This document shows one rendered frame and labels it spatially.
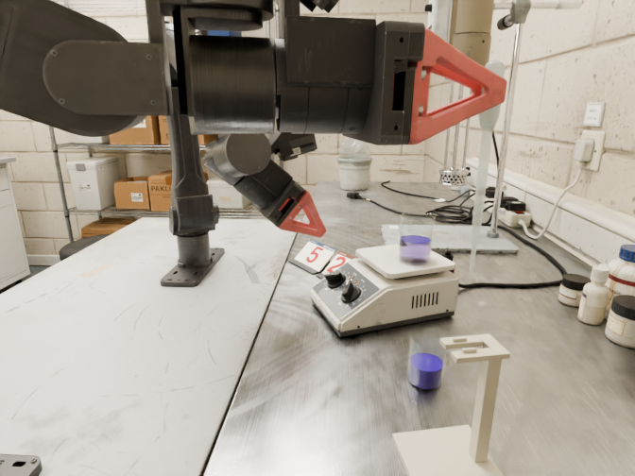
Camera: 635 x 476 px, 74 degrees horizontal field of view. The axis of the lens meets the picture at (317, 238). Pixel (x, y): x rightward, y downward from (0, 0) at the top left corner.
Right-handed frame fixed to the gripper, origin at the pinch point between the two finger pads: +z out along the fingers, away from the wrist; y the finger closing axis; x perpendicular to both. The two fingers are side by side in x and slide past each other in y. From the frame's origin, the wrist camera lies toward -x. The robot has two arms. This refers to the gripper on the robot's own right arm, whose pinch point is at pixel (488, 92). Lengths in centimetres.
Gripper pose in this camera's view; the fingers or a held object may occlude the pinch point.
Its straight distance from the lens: 32.8
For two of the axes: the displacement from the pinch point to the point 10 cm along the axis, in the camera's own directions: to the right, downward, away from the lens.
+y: -1.6, -2.9, 9.4
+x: -0.1, 9.6, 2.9
